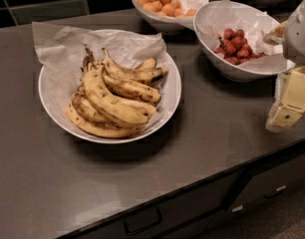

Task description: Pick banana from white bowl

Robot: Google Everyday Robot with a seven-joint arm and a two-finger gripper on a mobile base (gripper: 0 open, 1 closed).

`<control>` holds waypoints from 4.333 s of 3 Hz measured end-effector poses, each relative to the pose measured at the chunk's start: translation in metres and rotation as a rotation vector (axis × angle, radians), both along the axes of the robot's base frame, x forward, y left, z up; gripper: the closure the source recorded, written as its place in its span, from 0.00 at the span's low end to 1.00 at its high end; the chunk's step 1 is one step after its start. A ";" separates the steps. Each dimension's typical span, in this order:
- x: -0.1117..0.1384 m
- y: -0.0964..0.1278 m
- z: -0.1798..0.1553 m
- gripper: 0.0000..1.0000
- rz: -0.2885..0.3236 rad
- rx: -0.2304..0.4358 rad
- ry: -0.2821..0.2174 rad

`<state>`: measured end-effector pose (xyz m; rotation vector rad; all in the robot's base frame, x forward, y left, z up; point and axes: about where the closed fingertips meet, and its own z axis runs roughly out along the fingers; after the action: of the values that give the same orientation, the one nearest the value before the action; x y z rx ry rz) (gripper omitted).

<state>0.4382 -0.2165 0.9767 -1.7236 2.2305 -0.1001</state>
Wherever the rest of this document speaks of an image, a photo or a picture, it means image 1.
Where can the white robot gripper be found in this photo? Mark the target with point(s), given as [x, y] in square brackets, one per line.
[299, 37]

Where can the large yellow banana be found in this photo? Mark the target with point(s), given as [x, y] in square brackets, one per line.
[107, 104]

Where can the white bowl with red fruit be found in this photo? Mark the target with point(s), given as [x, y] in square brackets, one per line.
[225, 71]

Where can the white bowl with oranges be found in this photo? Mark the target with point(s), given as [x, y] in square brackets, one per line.
[170, 25]

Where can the small back banana tip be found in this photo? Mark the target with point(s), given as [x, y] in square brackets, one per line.
[147, 64]

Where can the upper spotted banana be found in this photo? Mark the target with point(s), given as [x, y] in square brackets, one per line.
[146, 76]

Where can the middle spotted banana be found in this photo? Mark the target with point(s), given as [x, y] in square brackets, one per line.
[131, 89]

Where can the white bowl with bananas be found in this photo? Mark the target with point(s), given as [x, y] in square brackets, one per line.
[174, 93]

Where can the bottom outer yellow banana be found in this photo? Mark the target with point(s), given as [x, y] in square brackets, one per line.
[97, 128]

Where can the dark spotted left banana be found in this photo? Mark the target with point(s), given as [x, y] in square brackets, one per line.
[84, 108]

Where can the pile of red fruit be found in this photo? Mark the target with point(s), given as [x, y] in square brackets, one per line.
[234, 48]

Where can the dark cabinet drawer front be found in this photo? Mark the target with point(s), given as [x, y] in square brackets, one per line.
[204, 204]

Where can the pile of small oranges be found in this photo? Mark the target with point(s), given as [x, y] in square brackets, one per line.
[169, 8]

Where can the white paper under bananas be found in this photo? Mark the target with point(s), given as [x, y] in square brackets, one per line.
[69, 47]

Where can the right black drawer handle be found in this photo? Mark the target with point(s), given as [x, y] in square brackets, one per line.
[275, 192]

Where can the black drawer handle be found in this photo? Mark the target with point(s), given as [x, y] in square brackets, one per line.
[142, 221]
[275, 192]

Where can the left black drawer handle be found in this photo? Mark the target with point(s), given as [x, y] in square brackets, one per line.
[142, 221]

